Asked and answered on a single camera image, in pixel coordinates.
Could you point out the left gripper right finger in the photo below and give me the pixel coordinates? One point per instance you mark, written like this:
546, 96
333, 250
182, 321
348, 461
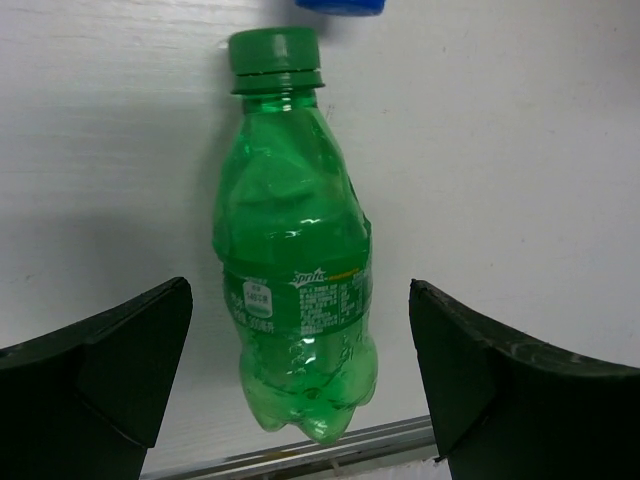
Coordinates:
505, 405

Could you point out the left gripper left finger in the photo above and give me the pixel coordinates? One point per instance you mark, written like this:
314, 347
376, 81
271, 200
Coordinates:
87, 401

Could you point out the green Sprite bottle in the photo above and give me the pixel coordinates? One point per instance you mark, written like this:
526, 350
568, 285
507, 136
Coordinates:
294, 243

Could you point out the clear blue label Pepsi bottle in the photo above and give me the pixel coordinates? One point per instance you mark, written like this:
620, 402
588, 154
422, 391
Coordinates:
354, 8

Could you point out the aluminium table front rail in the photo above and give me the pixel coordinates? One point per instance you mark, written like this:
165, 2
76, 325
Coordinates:
414, 437

